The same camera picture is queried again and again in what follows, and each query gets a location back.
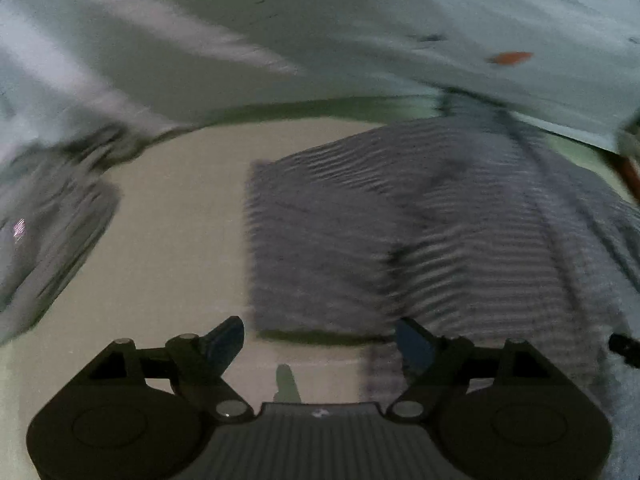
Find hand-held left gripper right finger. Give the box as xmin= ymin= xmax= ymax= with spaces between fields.
xmin=390 ymin=317 xmax=553 ymax=418

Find blue plaid shirt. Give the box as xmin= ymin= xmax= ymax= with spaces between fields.
xmin=245 ymin=92 xmax=640 ymax=411

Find carrot printed light blanket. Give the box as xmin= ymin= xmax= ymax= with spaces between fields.
xmin=0 ymin=0 xmax=640 ymax=161

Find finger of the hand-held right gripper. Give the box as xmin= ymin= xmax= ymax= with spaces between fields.
xmin=609 ymin=332 xmax=640 ymax=363

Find grey cloth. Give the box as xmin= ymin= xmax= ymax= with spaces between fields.
xmin=0 ymin=125 xmax=123 ymax=346

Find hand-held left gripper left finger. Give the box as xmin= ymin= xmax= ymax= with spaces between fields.
xmin=87 ymin=316 xmax=251 ymax=420

